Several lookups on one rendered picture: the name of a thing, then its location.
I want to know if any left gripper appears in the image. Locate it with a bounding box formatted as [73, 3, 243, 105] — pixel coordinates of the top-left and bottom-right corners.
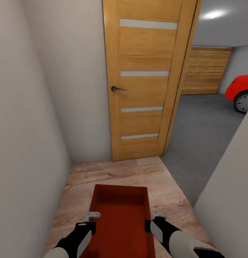
[75, 222, 96, 235]

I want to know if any storage box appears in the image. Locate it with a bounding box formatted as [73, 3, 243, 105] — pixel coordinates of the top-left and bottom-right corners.
[79, 184, 156, 258]

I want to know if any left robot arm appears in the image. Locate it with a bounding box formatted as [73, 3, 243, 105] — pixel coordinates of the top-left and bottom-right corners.
[43, 212, 101, 258]

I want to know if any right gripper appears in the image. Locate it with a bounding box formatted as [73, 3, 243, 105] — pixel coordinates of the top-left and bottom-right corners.
[145, 220, 152, 233]

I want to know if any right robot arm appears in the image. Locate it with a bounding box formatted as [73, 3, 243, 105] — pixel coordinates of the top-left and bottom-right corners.
[145, 210, 226, 258]

